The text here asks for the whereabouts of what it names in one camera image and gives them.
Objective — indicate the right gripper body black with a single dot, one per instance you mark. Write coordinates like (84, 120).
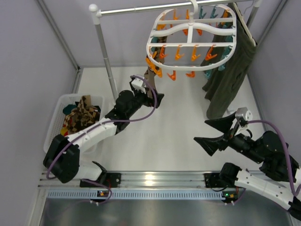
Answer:
(226, 137)

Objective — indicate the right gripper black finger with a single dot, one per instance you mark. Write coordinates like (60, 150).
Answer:
(223, 125)
(211, 145)

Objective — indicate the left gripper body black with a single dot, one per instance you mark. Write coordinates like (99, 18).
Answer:
(150, 100)

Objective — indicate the tan striped sock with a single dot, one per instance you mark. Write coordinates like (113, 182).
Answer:
(149, 75)

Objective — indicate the brown tan argyle sock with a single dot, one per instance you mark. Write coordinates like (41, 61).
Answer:
(81, 115)

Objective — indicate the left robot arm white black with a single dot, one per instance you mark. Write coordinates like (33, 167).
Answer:
(63, 159)

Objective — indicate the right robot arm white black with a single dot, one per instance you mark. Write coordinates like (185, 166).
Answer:
(270, 151)

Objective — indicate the pile of socks in basket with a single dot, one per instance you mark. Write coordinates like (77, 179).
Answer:
(80, 115)

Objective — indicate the white oval clip hanger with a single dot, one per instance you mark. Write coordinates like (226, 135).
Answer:
(194, 43)

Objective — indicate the white clothes hanger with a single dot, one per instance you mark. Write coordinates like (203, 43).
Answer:
(243, 23)

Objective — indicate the olive green hanging garment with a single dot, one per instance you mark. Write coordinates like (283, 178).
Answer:
(224, 84)

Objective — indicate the white laundry basket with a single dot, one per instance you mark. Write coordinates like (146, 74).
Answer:
(56, 122)

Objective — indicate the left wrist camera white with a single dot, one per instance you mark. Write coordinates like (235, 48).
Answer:
(137, 84)

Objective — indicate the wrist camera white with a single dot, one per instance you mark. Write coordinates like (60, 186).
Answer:
(243, 116)
(137, 84)

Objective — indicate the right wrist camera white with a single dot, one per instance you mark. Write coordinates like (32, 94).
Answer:
(243, 116)

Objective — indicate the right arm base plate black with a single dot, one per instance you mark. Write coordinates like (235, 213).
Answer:
(213, 180)

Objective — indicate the aluminium mounting rail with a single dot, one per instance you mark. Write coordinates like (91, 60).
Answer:
(152, 179)

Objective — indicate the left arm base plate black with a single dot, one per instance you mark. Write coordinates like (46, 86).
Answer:
(109, 179)

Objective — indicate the clothes rack metal frame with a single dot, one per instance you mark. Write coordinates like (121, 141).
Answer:
(181, 10)

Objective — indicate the slotted cable duct grey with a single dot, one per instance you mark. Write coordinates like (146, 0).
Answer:
(118, 194)

